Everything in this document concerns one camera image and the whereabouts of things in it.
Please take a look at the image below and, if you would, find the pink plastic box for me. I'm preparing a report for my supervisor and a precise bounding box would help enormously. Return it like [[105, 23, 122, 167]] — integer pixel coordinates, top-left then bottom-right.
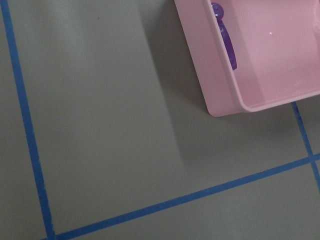
[[175, 0, 320, 117]]

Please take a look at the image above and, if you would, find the purple toy block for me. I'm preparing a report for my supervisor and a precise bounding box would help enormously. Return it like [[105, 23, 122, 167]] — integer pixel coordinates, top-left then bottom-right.
[[211, 2, 237, 70]]

